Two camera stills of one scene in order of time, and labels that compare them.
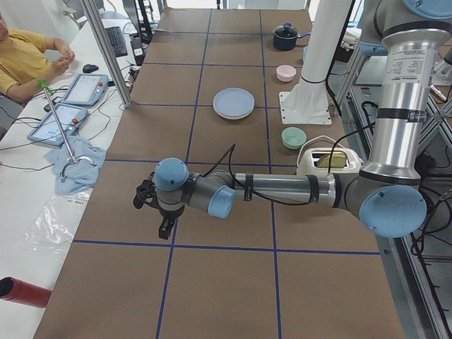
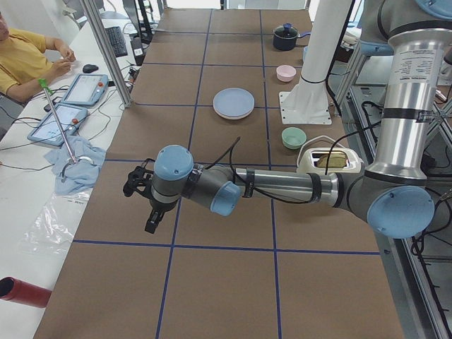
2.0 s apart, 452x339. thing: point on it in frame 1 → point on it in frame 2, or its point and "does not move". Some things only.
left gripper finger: [164, 228] → [153, 220]
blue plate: [234, 102] does not move
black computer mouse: [89, 68] does not move
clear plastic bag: [53, 229] does not move
